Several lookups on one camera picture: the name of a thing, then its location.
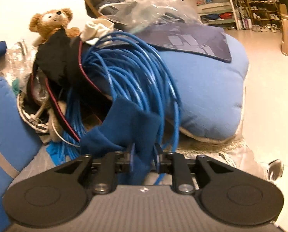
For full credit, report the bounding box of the dark blue sweatshirt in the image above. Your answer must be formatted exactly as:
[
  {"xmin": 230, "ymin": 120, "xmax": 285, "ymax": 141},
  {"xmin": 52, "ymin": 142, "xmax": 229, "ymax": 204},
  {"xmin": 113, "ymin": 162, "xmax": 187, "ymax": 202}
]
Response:
[{"xmin": 80, "ymin": 98, "xmax": 161, "ymax": 185}]

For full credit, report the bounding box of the turquoise cloth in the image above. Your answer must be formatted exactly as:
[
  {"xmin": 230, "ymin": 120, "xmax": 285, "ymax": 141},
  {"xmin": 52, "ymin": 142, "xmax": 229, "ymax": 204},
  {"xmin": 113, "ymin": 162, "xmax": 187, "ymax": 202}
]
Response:
[{"xmin": 47, "ymin": 141, "xmax": 61, "ymax": 161}]

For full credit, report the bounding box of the right blue striped pillow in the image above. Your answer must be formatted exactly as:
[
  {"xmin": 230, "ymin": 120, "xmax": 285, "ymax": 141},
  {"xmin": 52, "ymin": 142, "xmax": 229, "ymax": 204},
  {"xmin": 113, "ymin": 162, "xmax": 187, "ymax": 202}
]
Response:
[{"xmin": 0, "ymin": 77, "xmax": 41, "ymax": 197}]

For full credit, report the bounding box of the striped canvas bag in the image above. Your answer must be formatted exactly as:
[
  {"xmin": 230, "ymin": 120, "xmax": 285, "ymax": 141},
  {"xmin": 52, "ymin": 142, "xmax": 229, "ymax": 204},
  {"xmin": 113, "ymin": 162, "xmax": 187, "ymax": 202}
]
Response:
[{"xmin": 17, "ymin": 92, "xmax": 51, "ymax": 145}]

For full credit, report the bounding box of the light blue cushion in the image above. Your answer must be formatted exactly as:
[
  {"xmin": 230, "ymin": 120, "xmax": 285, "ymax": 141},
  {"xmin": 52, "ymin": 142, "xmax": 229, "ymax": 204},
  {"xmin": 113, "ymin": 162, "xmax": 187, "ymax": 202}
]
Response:
[{"xmin": 160, "ymin": 35, "xmax": 249, "ymax": 143}]

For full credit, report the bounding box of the dark printed mat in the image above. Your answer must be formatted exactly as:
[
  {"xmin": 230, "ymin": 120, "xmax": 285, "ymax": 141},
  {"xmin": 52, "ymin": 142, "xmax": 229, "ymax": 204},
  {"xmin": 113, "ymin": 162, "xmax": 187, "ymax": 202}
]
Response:
[{"xmin": 119, "ymin": 22, "xmax": 233, "ymax": 63}]

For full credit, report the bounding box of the brown teddy bear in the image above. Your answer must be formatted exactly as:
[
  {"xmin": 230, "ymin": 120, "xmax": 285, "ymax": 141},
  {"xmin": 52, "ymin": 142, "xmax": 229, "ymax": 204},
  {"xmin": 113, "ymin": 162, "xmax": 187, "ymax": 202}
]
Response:
[{"xmin": 29, "ymin": 8, "xmax": 81, "ymax": 47}]

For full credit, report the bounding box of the shoe rack shelf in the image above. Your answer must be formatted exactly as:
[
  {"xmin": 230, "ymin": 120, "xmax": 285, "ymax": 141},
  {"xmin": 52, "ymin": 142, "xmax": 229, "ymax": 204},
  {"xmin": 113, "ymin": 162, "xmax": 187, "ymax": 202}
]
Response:
[{"xmin": 230, "ymin": 0, "xmax": 281, "ymax": 33}]

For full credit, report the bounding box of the clear plastic bag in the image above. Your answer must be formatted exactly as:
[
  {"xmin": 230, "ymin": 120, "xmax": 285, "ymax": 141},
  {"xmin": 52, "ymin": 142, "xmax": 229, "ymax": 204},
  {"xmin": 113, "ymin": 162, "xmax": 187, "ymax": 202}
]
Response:
[{"xmin": 98, "ymin": 0, "xmax": 201, "ymax": 33}]

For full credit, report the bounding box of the blue coiled cable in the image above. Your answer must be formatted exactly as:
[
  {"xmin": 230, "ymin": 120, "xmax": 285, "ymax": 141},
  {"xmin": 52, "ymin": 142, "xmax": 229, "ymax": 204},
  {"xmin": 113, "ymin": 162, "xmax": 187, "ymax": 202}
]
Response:
[{"xmin": 53, "ymin": 31, "xmax": 183, "ymax": 185}]

